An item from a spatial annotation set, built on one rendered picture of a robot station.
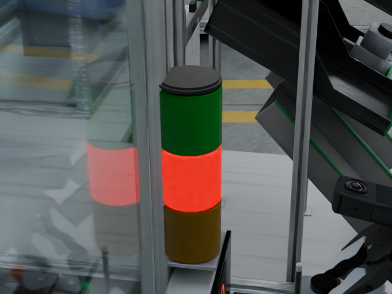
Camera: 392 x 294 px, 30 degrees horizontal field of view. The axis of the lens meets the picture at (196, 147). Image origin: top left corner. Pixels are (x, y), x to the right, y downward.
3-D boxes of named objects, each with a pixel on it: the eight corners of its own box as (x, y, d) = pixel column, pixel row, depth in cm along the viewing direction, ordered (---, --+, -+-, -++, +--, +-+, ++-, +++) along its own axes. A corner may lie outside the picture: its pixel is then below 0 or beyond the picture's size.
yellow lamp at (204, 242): (224, 233, 64) (225, 184, 62) (216, 267, 60) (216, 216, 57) (168, 227, 65) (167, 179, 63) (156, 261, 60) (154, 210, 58)
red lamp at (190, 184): (225, 183, 62) (226, 131, 59) (216, 215, 57) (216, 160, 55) (167, 178, 63) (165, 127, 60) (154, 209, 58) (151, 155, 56)
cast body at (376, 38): (385, 70, 117) (409, 34, 113) (381, 80, 113) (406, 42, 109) (339, 44, 117) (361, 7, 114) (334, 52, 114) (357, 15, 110)
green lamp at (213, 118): (226, 130, 59) (226, 73, 57) (216, 158, 55) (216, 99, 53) (165, 126, 60) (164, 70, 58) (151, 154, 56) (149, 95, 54)
